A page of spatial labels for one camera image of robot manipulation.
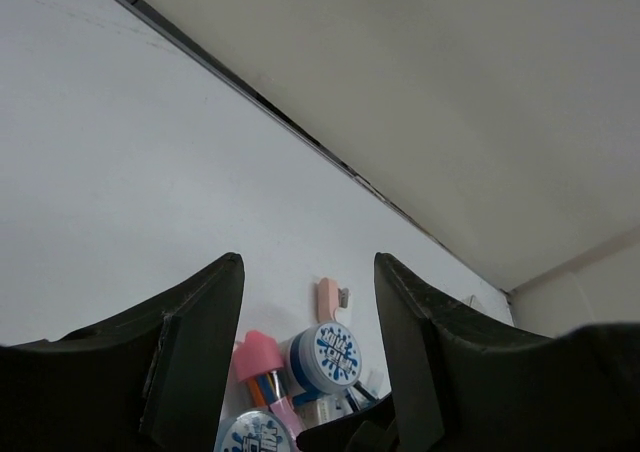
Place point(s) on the white eraser box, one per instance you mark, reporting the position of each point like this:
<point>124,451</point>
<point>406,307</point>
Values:
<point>323,410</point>

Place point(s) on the blue white round tub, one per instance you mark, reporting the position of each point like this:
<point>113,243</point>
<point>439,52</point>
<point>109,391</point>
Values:
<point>322,360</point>
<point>255,430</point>

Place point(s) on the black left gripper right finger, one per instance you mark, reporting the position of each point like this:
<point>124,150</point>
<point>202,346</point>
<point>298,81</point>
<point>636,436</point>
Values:
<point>463,381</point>

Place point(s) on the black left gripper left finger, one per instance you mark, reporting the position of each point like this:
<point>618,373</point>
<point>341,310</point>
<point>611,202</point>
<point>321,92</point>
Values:
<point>151,378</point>

